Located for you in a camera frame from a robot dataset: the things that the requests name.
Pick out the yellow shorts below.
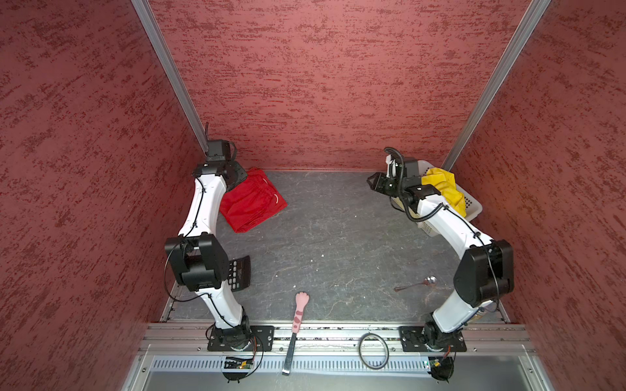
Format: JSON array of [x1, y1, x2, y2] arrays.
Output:
[[422, 167, 467, 218]]

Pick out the black calculator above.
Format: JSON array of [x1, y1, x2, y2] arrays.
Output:
[[228, 256, 252, 293]]

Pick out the black rubber ring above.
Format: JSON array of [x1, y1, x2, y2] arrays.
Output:
[[357, 331, 391, 371]]

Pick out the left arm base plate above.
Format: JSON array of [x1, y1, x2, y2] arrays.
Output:
[[207, 325, 276, 352]]

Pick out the metal spoon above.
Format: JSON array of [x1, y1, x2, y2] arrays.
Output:
[[394, 275, 438, 293]]

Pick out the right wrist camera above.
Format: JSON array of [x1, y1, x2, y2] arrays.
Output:
[[386, 154, 422, 187]]

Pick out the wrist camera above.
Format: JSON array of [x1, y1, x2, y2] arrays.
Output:
[[205, 139, 236, 162], [386, 154, 422, 187]]

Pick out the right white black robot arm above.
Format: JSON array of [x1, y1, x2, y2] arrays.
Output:
[[367, 172, 514, 351]]

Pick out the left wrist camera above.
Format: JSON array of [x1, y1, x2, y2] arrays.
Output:
[[205, 139, 236, 162]]

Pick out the white plastic basket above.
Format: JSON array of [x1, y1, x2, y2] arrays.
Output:
[[391, 161, 483, 237]]

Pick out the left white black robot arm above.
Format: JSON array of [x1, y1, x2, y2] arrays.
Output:
[[165, 161, 253, 351]]

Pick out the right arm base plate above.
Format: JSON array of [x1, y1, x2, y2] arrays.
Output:
[[399, 324, 467, 354]]

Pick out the red shorts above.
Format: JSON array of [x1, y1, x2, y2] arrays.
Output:
[[219, 168, 288, 233]]

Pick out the pink cat-paw handled knife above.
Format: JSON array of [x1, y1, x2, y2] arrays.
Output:
[[282, 292, 310, 376]]

